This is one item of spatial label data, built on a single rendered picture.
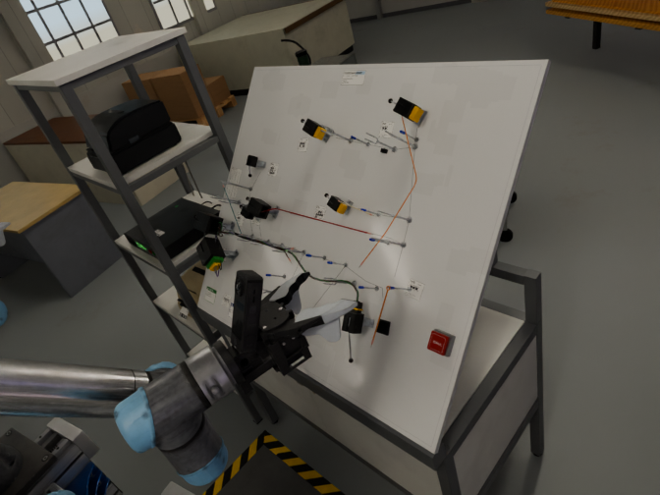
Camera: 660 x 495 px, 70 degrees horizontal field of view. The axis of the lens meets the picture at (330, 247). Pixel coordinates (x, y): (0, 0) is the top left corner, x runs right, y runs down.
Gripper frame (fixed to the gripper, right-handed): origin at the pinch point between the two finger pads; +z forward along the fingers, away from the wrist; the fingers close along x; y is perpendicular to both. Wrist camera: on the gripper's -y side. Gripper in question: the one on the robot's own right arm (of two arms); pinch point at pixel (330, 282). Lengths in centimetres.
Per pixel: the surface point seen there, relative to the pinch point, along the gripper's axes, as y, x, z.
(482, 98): -2, -32, 71
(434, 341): 45, -21, 28
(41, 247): 56, -374, -80
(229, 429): 139, -153, -29
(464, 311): 41, -19, 37
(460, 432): 76, -18, 26
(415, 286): 37, -34, 35
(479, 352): 74, -34, 51
